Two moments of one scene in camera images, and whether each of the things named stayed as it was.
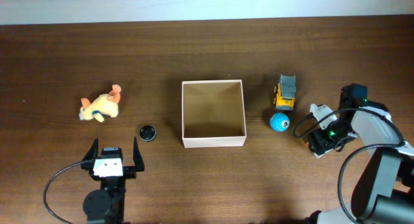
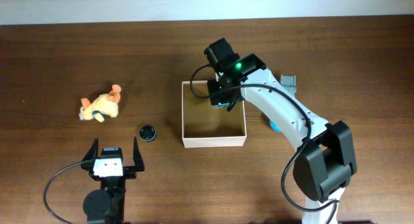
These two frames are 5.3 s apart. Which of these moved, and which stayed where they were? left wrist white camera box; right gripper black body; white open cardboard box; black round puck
Moved: right gripper black body
Stayed: black round puck; left wrist white camera box; white open cardboard box
